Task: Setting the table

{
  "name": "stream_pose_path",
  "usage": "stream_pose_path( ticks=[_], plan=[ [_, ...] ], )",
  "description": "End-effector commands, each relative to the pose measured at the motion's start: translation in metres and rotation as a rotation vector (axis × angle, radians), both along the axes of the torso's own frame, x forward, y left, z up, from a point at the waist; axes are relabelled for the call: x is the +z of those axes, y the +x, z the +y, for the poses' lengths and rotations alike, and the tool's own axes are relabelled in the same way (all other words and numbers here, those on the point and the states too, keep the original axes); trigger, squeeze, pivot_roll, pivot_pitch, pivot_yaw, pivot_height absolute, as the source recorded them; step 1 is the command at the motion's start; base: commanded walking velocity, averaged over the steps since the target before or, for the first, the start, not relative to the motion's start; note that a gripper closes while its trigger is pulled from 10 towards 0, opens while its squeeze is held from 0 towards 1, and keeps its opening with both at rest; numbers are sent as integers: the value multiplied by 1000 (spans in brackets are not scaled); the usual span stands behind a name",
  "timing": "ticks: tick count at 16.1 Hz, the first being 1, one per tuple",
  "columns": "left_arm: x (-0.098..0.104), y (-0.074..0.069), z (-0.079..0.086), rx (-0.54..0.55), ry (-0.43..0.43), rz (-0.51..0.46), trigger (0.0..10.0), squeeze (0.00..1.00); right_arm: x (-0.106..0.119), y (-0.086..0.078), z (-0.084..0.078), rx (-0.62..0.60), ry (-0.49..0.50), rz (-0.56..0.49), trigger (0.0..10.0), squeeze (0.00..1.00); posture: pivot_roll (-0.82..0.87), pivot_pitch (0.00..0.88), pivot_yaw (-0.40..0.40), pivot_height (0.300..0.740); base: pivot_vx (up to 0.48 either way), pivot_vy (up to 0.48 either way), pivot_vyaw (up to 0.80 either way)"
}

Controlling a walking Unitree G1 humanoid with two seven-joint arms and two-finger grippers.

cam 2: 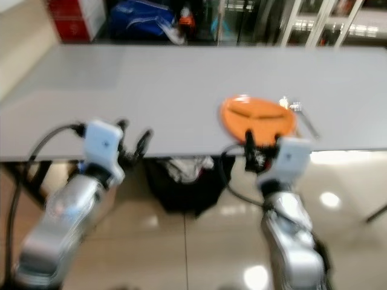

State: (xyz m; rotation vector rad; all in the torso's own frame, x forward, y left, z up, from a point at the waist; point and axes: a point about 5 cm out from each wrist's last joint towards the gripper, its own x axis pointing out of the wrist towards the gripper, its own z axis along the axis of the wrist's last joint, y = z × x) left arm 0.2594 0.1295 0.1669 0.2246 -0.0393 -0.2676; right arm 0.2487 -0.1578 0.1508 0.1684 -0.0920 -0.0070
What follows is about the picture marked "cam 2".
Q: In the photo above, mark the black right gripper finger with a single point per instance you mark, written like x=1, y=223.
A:
x=248, y=140
x=279, y=141

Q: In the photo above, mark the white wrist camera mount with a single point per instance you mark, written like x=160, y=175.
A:
x=103, y=145
x=289, y=160

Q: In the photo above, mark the black table leg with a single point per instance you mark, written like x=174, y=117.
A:
x=17, y=181

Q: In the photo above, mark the orange divided plate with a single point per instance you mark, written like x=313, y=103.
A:
x=257, y=118

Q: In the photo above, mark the dark slanted table leg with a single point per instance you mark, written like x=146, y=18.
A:
x=377, y=213

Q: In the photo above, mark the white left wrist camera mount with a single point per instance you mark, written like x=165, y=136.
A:
x=103, y=145

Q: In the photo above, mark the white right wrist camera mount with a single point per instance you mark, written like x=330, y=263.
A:
x=289, y=160

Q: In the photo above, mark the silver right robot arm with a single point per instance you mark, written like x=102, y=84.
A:
x=293, y=241

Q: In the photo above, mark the blue bag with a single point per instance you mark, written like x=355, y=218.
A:
x=140, y=21

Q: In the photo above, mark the red and white box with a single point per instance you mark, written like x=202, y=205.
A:
x=72, y=21

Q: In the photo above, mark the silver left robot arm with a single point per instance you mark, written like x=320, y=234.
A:
x=57, y=217

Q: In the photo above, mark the small orange object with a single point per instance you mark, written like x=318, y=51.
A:
x=186, y=19

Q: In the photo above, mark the black bag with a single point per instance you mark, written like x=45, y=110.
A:
x=187, y=187

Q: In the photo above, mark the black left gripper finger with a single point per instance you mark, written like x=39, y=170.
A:
x=145, y=140
x=122, y=127

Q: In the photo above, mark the glass door cabinet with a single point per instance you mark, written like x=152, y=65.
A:
x=308, y=21

